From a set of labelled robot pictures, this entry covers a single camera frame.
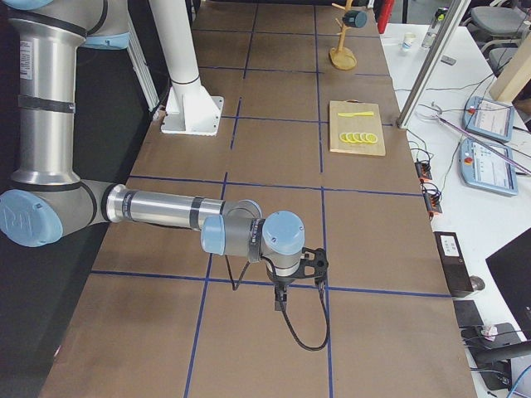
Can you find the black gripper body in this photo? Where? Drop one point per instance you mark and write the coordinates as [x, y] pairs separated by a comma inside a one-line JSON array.
[[281, 284]]

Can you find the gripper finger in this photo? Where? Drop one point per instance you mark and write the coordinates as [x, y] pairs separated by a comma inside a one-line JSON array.
[[283, 298], [278, 297]]

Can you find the teal mug yellow inside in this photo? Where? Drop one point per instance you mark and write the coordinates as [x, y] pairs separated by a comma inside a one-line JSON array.
[[355, 19]]

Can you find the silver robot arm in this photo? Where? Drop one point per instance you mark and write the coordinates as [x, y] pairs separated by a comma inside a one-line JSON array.
[[113, 143]]

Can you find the wooden cup storage rack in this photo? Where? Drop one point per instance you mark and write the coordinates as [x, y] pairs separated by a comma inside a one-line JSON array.
[[341, 57]]

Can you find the paper cup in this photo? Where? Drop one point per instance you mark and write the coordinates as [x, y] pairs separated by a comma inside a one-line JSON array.
[[408, 40]]

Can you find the black rectangular box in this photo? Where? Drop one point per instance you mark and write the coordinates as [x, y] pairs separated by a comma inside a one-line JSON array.
[[453, 264]]

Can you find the orange black power connector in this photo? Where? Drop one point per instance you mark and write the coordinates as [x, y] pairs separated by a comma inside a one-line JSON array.
[[423, 169], [432, 199]]

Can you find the wooden cutting board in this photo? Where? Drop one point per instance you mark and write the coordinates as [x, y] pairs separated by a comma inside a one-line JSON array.
[[338, 125]]

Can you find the yellow plastic knife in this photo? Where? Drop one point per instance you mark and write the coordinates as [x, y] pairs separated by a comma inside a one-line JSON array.
[[355, 114]]

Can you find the black monitor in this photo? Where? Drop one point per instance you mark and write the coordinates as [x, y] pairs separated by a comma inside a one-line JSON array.
[[510, 269]]

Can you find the teach pendant tablet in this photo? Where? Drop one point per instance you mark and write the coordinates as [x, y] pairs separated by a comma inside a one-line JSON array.
[[489, 118], [486, 169]]

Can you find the clear water bottle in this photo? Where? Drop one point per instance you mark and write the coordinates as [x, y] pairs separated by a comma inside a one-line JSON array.
[[434, 27]]

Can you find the grey office chair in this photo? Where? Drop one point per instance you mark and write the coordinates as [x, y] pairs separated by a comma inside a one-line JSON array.
[[503, 28]]

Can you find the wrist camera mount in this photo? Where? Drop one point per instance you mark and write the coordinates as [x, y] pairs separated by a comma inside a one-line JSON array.
[[314, 265]]

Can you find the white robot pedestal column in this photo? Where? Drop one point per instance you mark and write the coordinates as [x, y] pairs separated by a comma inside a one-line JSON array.
[[190, 108]]

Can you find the aluminium frame post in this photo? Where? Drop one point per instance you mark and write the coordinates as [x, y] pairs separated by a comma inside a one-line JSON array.
[[453, 18]]

